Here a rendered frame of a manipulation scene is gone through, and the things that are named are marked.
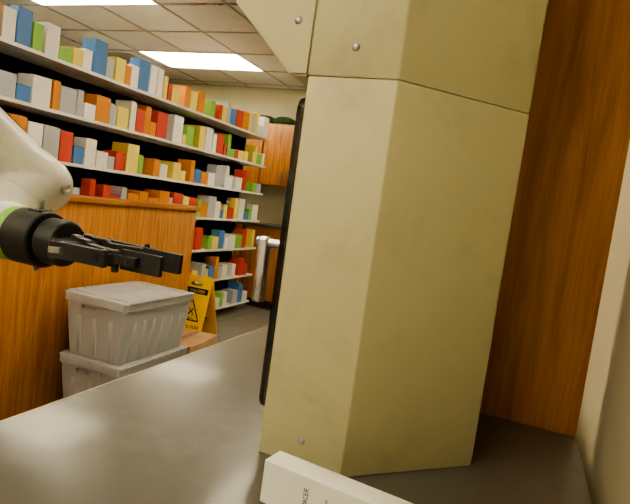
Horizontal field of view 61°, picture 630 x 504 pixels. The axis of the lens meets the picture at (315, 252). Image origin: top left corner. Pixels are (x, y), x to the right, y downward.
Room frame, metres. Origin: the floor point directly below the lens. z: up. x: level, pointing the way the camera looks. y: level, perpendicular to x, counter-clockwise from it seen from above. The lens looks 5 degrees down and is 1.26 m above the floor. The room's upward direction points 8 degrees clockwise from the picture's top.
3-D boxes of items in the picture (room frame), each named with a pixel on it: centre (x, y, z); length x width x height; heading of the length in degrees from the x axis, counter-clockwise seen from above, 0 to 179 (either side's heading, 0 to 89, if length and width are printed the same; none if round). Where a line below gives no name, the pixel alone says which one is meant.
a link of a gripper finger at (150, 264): (0.77, 0.25, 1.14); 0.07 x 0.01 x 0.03; 70
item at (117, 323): (2.95, 0.96, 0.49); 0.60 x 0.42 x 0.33; 159
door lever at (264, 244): (0.72, 0.05, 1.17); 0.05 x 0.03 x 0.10; 69
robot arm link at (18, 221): (0.88, 0.45, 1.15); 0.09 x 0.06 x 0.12; 160
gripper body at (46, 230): (0.85, 0.38, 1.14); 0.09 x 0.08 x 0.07; 70
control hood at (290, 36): (0.83, 0.03, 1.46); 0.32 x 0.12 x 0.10; 159
